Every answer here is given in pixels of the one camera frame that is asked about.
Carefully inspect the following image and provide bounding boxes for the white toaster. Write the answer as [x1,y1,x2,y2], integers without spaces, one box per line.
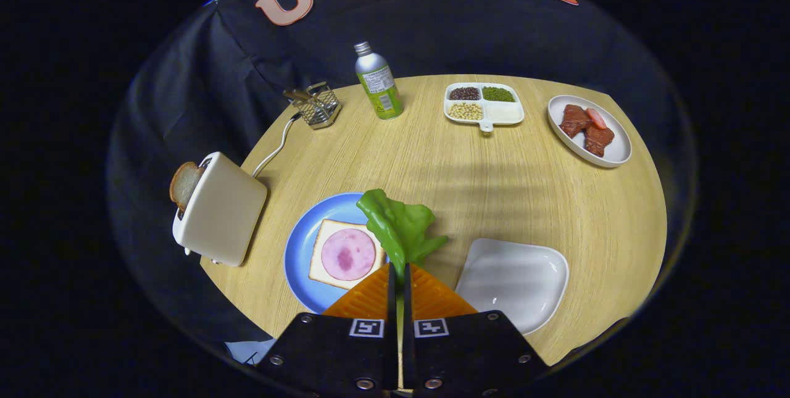
[172,151,268,268]

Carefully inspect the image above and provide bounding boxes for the silver green bottle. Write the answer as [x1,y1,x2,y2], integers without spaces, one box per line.
[354,41,404,121]

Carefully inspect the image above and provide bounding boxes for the red meat slice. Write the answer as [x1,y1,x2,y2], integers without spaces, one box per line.
[583,125,615,158]
[559,104,592,138]

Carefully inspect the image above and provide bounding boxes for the white bread slice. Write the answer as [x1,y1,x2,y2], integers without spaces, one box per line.
[308,219,386,291]

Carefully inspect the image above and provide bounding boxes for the white toaster cable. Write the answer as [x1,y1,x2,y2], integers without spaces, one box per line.
[252,112,303,178]

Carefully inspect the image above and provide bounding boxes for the white round plate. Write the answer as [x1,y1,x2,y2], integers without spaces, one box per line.
[547,94,633,168]

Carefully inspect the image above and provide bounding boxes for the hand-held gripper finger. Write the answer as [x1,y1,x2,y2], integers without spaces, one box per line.
[402,262,550,396]
[256,262,399,394]

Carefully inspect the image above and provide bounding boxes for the brown toast slice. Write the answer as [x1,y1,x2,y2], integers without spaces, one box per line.
[169,161,206,212]

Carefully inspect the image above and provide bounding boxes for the white squarish plate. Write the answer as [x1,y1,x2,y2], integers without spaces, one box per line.
[455,238,570,336]

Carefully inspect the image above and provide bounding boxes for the blue plate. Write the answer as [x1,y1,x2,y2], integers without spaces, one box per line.
[283,192,396,315]

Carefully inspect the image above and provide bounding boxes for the white paper sheet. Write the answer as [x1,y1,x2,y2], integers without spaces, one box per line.
[224,338,277,366]

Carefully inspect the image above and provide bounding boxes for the green lettuce leaf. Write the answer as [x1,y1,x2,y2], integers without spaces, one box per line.
[356,188,449,284]

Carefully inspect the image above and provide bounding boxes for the metal wire basket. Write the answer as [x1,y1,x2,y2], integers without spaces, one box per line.
[290,81,343,131]

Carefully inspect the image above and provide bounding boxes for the white divided dish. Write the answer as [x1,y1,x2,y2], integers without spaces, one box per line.
[443,82,525,133]

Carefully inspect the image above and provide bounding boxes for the pile of yellow beans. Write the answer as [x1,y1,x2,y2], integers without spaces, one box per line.
[449,102,484,121]

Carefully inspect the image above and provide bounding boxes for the black backdrop cloth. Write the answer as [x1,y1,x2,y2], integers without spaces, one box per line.
[106,0,698,349]

